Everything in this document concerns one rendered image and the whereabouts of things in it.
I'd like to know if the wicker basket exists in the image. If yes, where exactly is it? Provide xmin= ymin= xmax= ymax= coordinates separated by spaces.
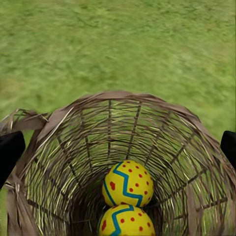
xmin=0 ymin=89 xmax=236 ymax=236

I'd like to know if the easter egg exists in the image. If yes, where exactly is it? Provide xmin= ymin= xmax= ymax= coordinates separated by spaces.
xmin=102 ymin=160 xmax=154 ymax=209
xmin=97 ymin=205 xmax=155 ymax=236

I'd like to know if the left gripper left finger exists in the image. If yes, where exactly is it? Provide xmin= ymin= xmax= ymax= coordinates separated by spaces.
xmin=0 ymin=131 xmax=26 ymax=190

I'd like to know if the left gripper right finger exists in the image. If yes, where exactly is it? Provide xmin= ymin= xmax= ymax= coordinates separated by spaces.
xmin=220 ymin=131 xmax=236 ymax=170

